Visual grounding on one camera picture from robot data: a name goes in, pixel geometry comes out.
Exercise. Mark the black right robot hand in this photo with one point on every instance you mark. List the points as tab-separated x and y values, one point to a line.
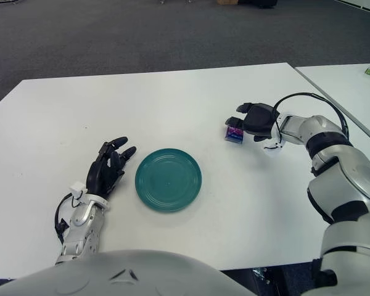
260	120

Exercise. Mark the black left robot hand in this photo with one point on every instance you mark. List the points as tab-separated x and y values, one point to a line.
101	175

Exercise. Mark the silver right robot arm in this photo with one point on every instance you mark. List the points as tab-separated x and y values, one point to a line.
342	166

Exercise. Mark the white wrist sensor box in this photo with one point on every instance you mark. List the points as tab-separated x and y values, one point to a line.
77	188
272	145

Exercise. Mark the brown cardboard box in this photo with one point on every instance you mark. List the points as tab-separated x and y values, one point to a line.
226	2

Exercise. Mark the dark background furniture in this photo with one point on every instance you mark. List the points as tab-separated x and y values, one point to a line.
259	3

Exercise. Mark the white right wrist sensor box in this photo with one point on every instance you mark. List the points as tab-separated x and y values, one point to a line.
272	145

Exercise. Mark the grey robot torso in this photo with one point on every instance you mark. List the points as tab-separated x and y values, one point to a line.
120	274

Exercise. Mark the white left wrist sensor box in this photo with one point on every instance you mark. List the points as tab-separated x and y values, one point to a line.
77	188

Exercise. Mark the purple blue gum pack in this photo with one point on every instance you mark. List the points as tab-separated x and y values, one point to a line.
233	135

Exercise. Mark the teal round plate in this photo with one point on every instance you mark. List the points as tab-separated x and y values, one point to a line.
168	181

